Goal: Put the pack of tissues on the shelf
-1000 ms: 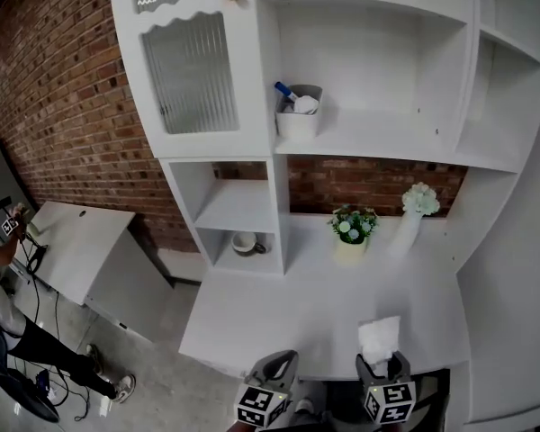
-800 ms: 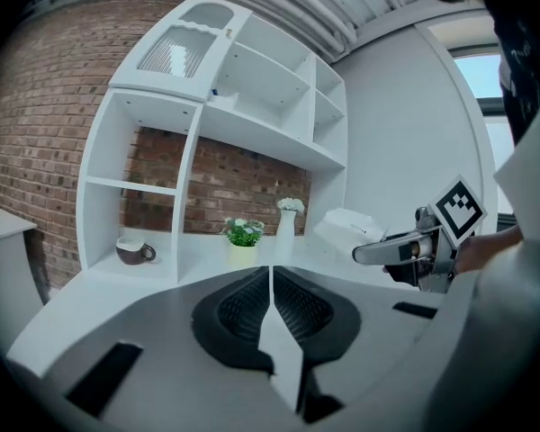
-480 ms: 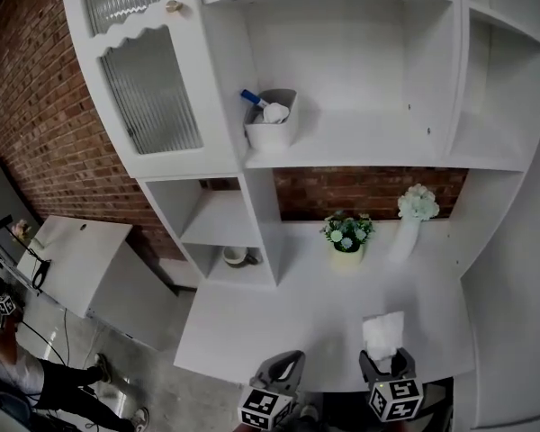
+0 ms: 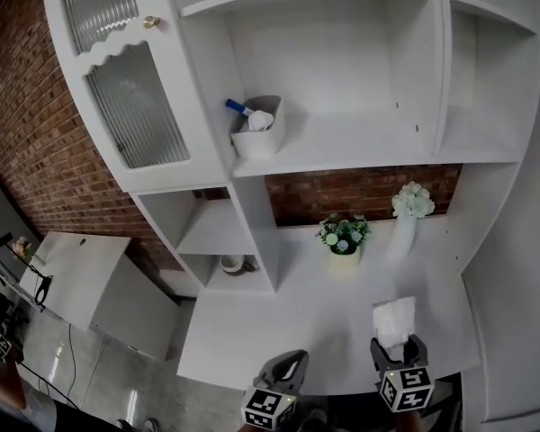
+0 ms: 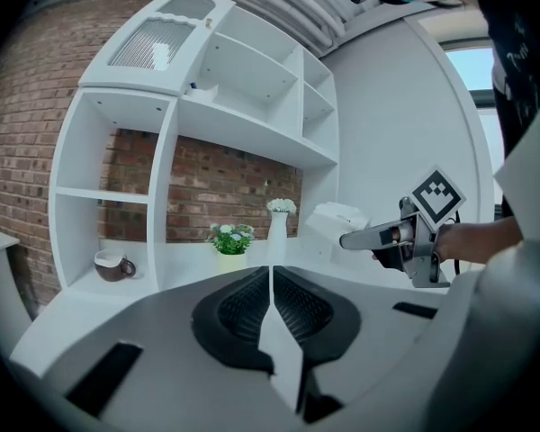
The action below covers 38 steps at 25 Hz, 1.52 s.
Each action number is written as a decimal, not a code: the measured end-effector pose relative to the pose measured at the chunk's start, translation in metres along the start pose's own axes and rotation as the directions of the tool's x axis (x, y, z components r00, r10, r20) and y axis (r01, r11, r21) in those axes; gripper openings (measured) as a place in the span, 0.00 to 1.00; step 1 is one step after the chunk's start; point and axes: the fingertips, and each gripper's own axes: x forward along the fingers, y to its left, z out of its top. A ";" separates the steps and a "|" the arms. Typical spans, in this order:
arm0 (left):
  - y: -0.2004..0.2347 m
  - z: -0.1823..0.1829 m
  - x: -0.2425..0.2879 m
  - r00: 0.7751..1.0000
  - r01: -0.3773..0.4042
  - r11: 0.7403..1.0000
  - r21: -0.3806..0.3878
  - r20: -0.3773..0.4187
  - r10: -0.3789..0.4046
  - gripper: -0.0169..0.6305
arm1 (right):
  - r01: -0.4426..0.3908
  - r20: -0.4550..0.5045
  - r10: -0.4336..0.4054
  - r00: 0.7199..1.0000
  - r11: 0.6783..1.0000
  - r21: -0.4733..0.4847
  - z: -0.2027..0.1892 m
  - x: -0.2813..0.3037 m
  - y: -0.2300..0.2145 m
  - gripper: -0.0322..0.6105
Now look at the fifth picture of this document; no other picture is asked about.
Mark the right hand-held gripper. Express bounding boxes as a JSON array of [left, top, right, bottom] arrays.
[[338, 164, 468, 290]]

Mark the white side cabinet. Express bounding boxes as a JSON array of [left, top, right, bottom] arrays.
[[0, 222, 33, 359]]

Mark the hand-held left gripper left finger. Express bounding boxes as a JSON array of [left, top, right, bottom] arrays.
[[31, 265, 298, 432]]

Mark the brown and white cup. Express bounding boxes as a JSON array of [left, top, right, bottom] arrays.
[[93, 247, 138, 284]]

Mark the potted plant with pale flowers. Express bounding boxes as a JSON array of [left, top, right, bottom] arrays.
[[205, 222, 257, 275]]

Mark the window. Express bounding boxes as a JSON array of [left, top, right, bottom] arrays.
[[440, 37, 506, 107]]

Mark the white box with blue print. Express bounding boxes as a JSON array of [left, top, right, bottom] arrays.
[[184, 80, 221, 104]]

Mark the person's black t-shirt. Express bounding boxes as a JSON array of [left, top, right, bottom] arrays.
[[471, 0, 540, 219]]

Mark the white wooden shelf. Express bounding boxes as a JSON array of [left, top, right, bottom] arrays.
[[48, 0, 342, 293]]

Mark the ribbed glass cabinet door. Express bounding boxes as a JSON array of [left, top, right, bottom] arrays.
[[77, 0, 236, 97]]

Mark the white vase with white flowers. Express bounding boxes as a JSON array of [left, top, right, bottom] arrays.
[[265, 197, 298, 261]]

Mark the white pack of tissues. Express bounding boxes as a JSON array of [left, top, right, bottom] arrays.
[[304, 201, 374, 244]]

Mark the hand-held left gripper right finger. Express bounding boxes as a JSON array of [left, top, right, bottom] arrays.
[[272, 265, 451, 425]]

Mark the person's right forearm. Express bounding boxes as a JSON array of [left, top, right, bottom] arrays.
[[435, 216, 524, 266]]

